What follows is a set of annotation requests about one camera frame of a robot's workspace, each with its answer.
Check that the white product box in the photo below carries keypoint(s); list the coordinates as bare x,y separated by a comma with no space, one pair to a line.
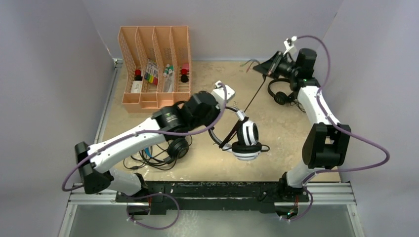
136,86

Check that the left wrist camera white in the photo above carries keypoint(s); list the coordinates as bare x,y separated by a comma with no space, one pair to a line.
222,93

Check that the black cap right slot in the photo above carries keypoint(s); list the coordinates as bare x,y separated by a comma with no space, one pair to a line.
184,78

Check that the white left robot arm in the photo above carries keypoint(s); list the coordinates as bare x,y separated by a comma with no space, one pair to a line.
96,162

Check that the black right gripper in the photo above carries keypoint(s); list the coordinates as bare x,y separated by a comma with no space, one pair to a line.
272,67

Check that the white and black headphones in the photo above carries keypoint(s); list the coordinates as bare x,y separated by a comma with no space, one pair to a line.
247,147

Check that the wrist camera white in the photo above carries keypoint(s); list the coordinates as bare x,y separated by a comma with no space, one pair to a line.
289,45
222,93

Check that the coloured marker set pack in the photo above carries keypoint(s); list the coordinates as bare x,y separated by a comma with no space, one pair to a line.
151,72

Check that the black and blue headphones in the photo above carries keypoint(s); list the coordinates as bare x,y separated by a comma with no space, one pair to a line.
177,149

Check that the peach plastic file organizer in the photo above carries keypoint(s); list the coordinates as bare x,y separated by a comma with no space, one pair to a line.
159,66

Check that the small black on-ear headphones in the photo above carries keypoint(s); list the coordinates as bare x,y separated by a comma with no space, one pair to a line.
280,97

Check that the clear plastic packaged item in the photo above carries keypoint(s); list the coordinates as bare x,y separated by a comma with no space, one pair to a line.
169,83

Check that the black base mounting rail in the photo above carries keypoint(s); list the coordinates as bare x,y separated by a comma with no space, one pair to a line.
265,197

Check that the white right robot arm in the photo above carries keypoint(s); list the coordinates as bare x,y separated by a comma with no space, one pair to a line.
326,144

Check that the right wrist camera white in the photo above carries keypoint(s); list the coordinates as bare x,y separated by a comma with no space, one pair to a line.
289,45

